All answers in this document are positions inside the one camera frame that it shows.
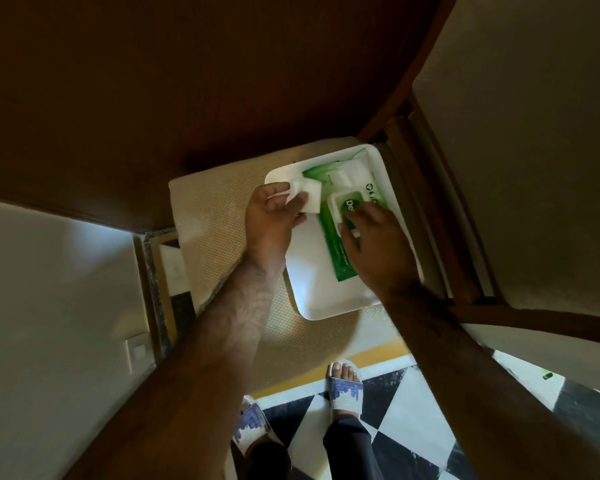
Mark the white wall switch plate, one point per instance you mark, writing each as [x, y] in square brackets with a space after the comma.
[140, 352]

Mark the person's left leg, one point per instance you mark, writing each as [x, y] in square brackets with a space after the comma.
[267, 462]

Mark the person's left thumb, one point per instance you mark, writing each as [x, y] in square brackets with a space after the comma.
[296, 202]

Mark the beige chair backrest cushion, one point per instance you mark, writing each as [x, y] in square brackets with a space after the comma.
[530, 144]

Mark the person's right forearm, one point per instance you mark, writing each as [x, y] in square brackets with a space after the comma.
[475, 394]

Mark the person's blue-white slipper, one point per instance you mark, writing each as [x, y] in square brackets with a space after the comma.
[250, 424]
[346, 394]

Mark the white rectangular tray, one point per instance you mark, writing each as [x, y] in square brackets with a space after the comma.
[320, 294]

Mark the white wet wipe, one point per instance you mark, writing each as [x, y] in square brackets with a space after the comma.
[310, 194]

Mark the person's right blue-white slipper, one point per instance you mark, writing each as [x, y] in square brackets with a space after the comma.
[346, 394]

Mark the person's right thumb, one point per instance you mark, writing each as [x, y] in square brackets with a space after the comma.
[348, 239]

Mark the person's left blue-white slipper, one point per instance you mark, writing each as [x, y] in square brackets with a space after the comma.
[250, 424]

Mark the person's right leg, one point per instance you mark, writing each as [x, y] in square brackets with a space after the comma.
[350, 452]

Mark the beige chair seat cushion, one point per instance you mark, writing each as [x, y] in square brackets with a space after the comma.
[215, 219]

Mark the person's left hand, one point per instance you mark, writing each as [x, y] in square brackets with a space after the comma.
[265, 229]

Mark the wooden chair frame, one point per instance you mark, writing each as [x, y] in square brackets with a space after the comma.
[430, 194]

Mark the person's right hand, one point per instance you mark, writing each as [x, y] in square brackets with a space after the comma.
[382, 254]

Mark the person's left forearm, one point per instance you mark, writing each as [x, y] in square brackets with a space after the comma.
[215, 354]

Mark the green wet wipes packet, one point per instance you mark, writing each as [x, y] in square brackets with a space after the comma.
[337, 254]

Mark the person's leg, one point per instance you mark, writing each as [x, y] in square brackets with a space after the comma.
[350, 452]
[267, 462]

